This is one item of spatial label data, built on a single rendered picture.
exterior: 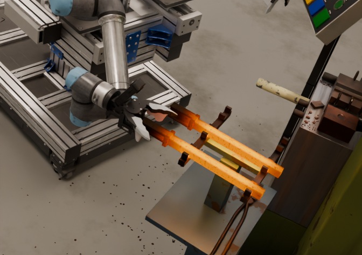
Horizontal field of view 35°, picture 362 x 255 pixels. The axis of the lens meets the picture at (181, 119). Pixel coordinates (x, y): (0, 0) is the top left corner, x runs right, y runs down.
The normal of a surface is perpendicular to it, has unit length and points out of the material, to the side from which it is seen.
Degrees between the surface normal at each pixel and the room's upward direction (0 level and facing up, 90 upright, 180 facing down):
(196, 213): 0
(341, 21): 90
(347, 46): 0
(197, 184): 0
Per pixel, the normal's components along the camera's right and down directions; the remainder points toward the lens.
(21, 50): 0.22, -0.74
